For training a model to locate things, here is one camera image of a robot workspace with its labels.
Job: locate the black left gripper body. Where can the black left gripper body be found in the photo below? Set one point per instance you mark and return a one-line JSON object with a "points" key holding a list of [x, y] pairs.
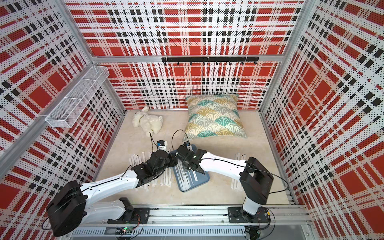
{"points": [[171, 161]]}

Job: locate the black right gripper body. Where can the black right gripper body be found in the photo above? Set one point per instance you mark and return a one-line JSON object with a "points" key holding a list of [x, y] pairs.
{"points": [[186, 165]]}

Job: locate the blue plastic storage tray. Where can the blue plastic storage tray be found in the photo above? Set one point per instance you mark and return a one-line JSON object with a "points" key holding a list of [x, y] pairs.
{"points": [[195, 179]]}

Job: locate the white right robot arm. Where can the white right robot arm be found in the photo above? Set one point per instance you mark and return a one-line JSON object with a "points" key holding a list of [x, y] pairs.
{"points": [[256, 181]]}

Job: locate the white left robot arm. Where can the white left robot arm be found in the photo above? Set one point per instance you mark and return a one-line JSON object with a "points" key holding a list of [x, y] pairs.
{"points": [[68, 208]]}

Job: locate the white plush toy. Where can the white plush toy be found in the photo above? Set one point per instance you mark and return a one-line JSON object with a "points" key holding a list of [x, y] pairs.
{"points": [[150, 124]]}

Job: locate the geometric fan pattern pillow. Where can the geometric fan pattern pillow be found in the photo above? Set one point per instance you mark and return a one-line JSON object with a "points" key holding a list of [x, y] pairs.
{"points": [[213, 115]]}

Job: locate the green circuit board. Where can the green circuit board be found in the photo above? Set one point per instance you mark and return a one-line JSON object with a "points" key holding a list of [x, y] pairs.
{"points": [[124, 230]]}

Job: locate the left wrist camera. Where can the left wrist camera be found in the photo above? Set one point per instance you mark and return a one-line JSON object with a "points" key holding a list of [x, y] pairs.
{"points": [[162, 145]]}

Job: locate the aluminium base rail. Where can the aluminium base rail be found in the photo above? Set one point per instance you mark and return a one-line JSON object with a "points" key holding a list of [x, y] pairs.
{"points": [[273, 222]]}

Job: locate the white wire mesh basket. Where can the white wire mesh basket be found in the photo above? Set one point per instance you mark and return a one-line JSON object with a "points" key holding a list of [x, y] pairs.
{"points": [[69, 109]]}

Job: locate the black wall hook rail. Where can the black wall hook rail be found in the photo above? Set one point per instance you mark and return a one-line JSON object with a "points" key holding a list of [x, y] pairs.
{"points": [[209, 59]]}

